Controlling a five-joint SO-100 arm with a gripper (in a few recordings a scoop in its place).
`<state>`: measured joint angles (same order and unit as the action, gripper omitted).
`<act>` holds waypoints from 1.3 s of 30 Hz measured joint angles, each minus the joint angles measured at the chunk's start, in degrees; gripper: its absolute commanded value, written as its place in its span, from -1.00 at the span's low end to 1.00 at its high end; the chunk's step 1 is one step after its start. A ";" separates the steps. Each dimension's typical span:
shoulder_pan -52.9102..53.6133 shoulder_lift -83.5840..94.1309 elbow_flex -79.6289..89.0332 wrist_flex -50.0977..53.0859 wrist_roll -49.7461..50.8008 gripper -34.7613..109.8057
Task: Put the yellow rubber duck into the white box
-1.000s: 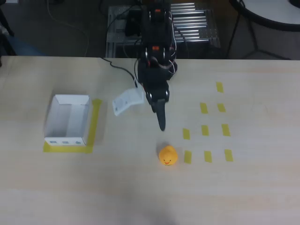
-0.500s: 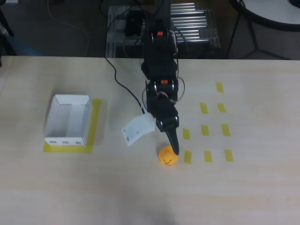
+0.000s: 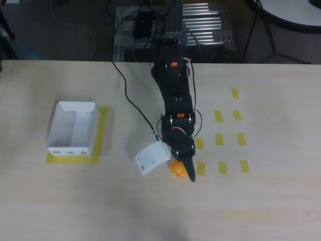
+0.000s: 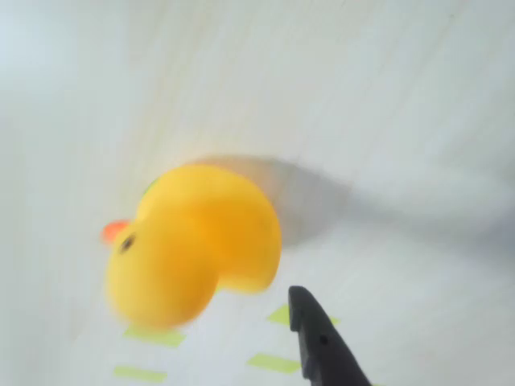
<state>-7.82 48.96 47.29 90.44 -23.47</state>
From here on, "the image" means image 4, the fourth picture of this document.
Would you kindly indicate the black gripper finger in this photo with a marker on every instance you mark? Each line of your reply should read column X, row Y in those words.
column 322, row 342

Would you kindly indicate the yellow rubber duck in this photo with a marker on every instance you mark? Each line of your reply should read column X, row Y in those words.
column 189, row 241

